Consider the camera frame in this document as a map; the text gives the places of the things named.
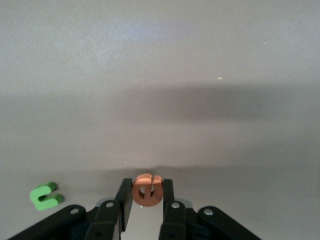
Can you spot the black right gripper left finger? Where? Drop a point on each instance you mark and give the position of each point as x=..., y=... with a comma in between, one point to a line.
x=126, y=197

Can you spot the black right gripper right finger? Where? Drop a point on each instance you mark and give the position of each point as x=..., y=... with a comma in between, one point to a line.
x=168, y=197

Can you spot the orange foam letter e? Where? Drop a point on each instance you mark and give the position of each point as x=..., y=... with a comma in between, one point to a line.
x=136, y=192

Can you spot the green foam letter n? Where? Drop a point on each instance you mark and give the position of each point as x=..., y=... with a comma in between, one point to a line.
x=35, y=196

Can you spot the brown table cover mat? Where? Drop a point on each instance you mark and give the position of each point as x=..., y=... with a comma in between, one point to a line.
x=175, y=62

